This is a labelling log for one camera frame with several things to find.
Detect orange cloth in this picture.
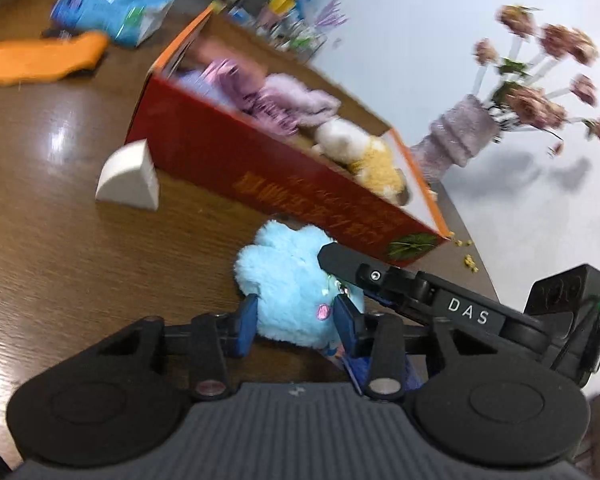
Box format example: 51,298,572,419
0,30,110,86

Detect pile of colourful packets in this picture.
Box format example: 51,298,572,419
227,0,331,59

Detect yellow and white plush toy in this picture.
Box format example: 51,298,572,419
311,117,415,207

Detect red cardboard box orange rim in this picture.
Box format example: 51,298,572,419
124,2,456,269

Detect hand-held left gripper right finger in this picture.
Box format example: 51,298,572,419
332,294,518,403

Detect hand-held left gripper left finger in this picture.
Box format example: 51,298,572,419
87,294,260,402

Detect white wedge block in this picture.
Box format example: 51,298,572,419
95,139,160,212

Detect light blue plush toy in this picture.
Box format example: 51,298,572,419
235,220,366,350

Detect blue printed card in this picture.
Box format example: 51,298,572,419
325,342,424,397

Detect blue snack packet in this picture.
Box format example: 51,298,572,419
49,0,179,50

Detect purple wall decoration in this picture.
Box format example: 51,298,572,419
315,0,350,30

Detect scattered yellow crumbs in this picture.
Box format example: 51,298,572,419
447,232,481,274

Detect purple plush toy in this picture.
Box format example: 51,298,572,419
172,40,342,139

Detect pale purple ribbed vase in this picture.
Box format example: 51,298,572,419
410,94,504,186

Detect pink artificial flower bouquet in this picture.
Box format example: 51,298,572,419
472,4,600,155

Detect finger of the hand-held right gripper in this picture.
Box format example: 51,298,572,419
317,242,434,322

